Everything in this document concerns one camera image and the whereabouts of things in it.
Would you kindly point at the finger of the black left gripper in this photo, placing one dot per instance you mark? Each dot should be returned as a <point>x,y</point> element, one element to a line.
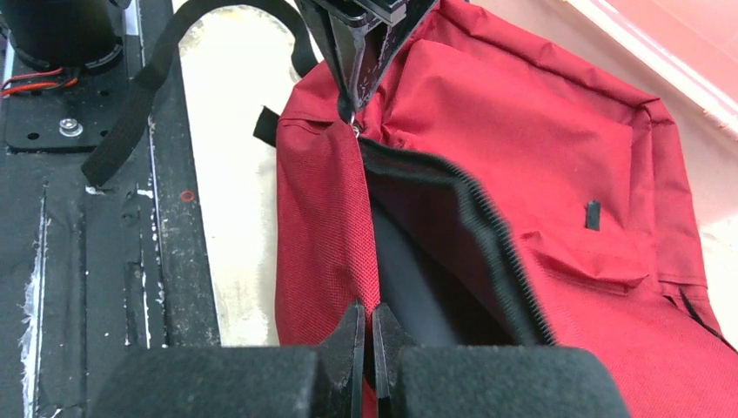
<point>385,27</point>
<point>339,29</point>

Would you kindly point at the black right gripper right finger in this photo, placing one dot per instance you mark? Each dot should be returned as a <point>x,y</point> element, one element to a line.
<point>488,381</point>

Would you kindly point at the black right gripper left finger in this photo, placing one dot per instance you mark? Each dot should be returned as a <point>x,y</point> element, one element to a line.
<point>290,381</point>

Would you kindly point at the red backpack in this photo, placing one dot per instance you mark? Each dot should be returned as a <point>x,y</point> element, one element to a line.
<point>496,190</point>

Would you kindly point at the translucent pink storage box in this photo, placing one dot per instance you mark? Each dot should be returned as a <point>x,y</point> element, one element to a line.
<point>684,51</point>

